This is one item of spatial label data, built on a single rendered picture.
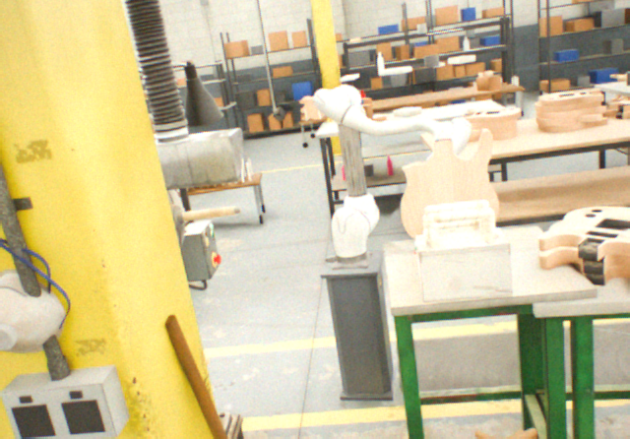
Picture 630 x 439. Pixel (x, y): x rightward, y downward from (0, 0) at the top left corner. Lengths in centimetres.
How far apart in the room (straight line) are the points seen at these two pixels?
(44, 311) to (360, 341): 215
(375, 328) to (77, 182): 217
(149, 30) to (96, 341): 114
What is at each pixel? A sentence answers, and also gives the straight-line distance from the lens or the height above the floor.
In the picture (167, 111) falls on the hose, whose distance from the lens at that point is 179.
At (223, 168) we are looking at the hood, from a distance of 175.
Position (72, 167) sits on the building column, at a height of 166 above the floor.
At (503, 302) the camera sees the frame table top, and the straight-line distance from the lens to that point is 184.
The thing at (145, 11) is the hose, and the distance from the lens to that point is 180.
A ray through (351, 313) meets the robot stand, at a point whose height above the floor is 48.
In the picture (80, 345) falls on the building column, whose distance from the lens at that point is 87.
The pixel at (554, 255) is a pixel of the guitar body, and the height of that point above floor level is 97.
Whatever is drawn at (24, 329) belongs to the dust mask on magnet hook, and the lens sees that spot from 83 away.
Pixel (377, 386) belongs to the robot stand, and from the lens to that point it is 296.
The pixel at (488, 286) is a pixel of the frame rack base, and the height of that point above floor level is 97.
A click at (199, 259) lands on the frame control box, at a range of 226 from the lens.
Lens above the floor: 176
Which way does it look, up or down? 16 degrees down
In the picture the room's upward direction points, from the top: 9 degrees counter-clockwise
